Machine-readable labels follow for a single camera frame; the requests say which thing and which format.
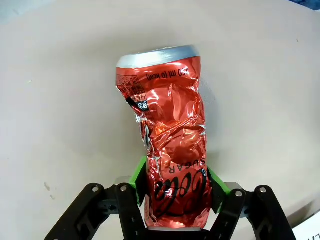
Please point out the white paper sheet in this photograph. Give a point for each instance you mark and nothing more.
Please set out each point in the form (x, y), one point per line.
(308, 230)

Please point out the crushed red soda can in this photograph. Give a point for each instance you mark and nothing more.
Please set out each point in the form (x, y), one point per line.
(170, 135)

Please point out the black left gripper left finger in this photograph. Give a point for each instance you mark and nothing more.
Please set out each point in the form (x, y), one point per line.
(120, 207)

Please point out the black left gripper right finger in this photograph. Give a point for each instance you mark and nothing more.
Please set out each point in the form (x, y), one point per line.
(237, 210)

